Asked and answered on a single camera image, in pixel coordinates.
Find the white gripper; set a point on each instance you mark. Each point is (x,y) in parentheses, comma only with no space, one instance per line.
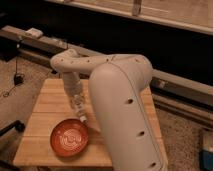
(73,86)

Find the small clear bottle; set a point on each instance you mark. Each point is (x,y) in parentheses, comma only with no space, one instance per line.
(80,109)

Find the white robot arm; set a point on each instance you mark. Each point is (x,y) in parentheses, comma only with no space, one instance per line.
(115,84)

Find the orange ceramic bowl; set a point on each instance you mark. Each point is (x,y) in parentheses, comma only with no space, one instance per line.
(69,138)

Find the wooden board table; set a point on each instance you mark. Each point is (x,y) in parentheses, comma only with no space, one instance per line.
(52,107)

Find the black chair leg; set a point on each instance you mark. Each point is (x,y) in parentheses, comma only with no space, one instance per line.
(17,125)

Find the white box on ledge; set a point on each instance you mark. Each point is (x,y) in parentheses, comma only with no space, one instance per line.
(34,33)

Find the blue white container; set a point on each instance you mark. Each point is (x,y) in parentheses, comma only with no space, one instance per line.
(206,152)

